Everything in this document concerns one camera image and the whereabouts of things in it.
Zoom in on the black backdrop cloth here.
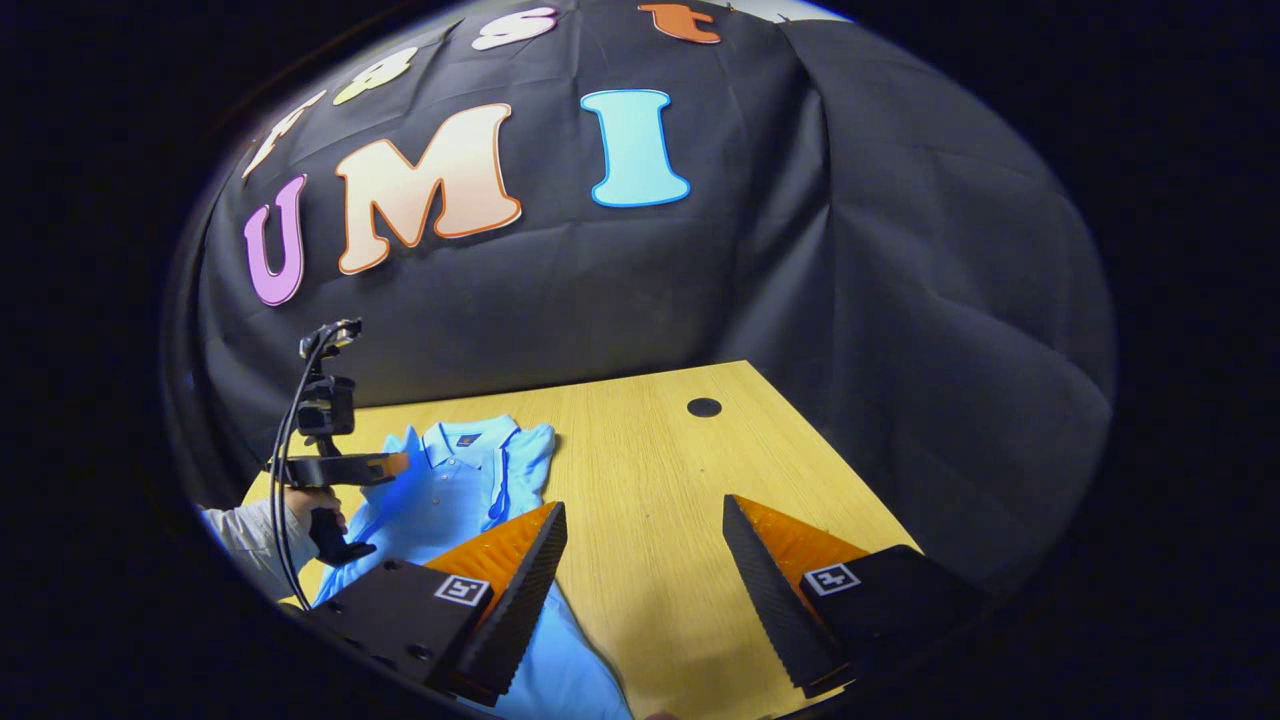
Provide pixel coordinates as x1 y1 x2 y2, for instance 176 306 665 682
165 0 1116 601

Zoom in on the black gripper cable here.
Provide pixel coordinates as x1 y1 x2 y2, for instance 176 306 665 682
272 330 336 611

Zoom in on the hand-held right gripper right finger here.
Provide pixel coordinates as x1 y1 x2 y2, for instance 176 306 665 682
722 494 991 699

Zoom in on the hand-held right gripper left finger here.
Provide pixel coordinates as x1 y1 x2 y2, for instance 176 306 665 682
305 501 569 706

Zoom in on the light blue T-shirt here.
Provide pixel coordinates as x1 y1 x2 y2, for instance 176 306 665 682
315 415 633 720

